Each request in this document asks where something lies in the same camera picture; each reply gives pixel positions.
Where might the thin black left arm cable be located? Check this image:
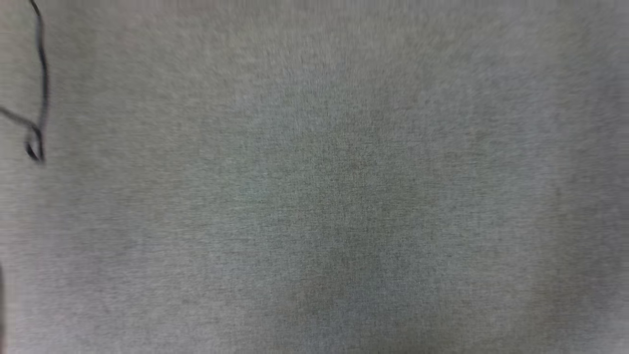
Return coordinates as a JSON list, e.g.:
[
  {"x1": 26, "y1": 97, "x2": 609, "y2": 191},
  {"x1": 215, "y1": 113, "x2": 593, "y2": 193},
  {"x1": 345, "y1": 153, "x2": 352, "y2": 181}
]
[{"x1": 0, "y1": 0, "x2": 51, "y2": 164}]

